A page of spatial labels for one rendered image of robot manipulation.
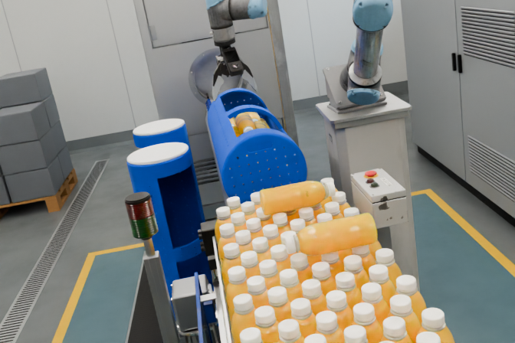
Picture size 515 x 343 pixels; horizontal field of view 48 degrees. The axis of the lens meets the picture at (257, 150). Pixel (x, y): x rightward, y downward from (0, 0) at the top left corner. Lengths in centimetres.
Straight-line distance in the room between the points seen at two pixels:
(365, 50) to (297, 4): 518
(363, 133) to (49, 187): 367
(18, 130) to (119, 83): 213
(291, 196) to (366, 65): 64
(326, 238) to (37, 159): 430
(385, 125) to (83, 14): 530
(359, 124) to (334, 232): 102
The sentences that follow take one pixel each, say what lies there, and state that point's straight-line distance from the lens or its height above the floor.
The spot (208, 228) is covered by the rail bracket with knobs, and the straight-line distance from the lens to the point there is 182.
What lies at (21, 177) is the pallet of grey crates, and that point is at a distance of 548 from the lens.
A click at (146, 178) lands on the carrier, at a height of 96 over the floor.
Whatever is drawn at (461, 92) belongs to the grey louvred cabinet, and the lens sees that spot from 413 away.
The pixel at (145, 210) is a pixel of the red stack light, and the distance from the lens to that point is 143.
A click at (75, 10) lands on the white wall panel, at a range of 717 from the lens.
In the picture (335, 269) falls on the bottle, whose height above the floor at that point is 106.
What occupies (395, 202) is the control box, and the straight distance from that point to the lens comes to 165.
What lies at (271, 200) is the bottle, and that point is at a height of 115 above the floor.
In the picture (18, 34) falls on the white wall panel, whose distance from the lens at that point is 735.
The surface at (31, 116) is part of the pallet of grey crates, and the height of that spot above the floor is 88.
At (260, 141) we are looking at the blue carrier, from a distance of 188.
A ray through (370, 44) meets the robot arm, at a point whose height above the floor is 145.
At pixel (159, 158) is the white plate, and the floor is 104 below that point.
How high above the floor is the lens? 173
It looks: 17 degrees down
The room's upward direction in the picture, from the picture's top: 10 degrees counter-clockwise
